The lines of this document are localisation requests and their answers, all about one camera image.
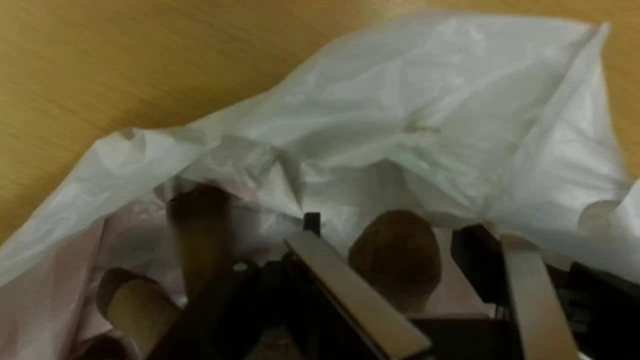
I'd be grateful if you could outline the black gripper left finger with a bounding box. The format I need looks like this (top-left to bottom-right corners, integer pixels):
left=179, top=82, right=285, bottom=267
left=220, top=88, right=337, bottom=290
left=285, top=228, right=435, bottom=360

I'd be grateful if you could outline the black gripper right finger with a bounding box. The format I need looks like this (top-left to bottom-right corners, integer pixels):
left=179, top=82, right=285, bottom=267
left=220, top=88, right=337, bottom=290
left=498, top=232, right=581, bottom=360

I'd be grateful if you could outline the white plastic bag orange print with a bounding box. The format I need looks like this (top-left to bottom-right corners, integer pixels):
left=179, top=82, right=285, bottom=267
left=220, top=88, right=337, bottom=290
left=0, top=12, right=640, bottom=360

